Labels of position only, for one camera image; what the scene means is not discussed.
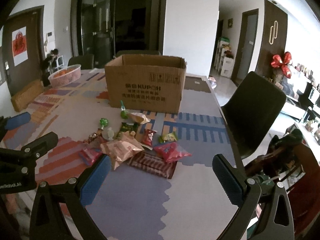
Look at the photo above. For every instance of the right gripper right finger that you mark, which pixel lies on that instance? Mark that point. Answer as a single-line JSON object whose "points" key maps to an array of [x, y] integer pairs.
{"points": [[275, 221]]}

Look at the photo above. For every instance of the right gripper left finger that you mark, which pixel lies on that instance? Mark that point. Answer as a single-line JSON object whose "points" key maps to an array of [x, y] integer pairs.
{"points": [[47, 220]]}

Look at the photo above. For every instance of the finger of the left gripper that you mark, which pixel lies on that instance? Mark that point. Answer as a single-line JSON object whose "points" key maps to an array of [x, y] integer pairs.
{"points": [[16, 121], [40, 146]]}

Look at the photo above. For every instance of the red gold candy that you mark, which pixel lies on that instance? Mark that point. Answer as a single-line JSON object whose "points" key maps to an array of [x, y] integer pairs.
{"points": [[94, 136]]}

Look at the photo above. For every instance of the dark green biscuit packet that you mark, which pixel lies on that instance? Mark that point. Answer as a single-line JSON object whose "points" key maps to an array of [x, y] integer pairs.
{"points": [[131, 128]]}

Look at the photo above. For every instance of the green lollipop with stick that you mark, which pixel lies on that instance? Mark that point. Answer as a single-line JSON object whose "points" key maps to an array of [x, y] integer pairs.
{"points": [[123, 113]]}

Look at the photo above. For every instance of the red heart snack packet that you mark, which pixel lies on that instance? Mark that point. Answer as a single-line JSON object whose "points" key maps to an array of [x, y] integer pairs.
{"points": [[148, 137]]}

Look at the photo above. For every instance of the pink wafer packet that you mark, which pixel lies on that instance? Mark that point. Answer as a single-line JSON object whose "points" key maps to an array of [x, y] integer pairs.
{"points": [[90, 155]]}

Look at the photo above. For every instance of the oranges in basket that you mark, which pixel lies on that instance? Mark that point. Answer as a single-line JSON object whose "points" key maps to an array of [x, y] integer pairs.
{"points": [[62, 72]]}

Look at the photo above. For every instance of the pink plastic basket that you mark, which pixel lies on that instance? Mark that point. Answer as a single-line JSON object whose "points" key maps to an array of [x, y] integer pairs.
{"points": [[67, 78]]}

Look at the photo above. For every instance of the beige pink snack bag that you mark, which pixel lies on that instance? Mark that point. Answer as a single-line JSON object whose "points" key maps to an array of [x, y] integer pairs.
{"points": [[121, 149]]}

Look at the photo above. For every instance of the white wrapped candy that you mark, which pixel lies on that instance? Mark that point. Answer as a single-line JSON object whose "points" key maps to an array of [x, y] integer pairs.
{"points": [[108, 133]]}

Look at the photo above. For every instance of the red white door poster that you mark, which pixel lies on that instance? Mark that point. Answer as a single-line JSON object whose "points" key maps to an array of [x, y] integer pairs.
{"points": [[19, 46]]}

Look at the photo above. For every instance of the dark brown chocolate packet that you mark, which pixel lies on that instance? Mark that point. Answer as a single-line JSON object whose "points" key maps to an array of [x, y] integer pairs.
{"points": [[152, 165]]}

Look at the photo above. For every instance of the black chair far left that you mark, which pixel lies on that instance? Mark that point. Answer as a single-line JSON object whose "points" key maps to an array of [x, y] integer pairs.
{"points": [[86, 61]]}

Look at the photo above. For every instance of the brown entrance door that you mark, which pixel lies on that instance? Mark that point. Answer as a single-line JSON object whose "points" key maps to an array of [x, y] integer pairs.
{"points": [[19, 76]]}

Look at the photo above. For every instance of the colourful patterned table mat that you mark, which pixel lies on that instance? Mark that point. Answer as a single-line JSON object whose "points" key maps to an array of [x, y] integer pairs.
{"points": [[133, 203]]}

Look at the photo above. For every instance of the orange beige snack packet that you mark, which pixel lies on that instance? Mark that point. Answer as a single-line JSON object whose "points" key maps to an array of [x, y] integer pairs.
{"points": [[139, 118]]}

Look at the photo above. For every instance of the pink red hawthorn packet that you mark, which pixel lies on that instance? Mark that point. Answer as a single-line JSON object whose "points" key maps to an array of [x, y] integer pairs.
{"points": [[171, 151]]}

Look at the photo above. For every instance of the black chair right side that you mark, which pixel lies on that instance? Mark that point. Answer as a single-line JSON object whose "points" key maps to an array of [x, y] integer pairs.
{"points": [[251, 111]]}

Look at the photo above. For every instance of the small green pastry packet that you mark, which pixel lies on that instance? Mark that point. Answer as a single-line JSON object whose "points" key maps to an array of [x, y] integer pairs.
{"points": [[170, 137]]}

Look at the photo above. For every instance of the black chair behind box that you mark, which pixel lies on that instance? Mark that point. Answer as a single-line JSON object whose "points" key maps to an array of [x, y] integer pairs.
{"points": [[137, 52]]}

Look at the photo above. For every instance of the white sideboard cabinet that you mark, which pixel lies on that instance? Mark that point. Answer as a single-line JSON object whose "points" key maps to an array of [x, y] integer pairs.
{"points": [[302, 101]]}

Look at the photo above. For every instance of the brown cardboard box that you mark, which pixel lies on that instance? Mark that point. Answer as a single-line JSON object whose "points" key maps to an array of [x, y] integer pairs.
{"points": [[146, 82]]}

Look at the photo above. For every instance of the dark glass sliding door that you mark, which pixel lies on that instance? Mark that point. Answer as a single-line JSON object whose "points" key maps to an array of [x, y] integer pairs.
{"points": [[104, 27]]}

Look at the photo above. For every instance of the red bow decoration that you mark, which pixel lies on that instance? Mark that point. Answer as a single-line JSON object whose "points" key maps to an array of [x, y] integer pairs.
{"points": [[282, 63]]}

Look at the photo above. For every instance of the white shelf unit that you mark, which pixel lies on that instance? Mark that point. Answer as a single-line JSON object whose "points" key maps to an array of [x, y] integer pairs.
{"points": [[224, 59]]}

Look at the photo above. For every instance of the grey hallway door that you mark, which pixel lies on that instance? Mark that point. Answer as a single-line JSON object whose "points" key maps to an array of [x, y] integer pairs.
{"points": [[244, 53]]}

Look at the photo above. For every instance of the dark wooden slat panel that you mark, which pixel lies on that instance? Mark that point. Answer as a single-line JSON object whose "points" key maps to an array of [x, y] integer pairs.
{"points": [[273, 40]]}

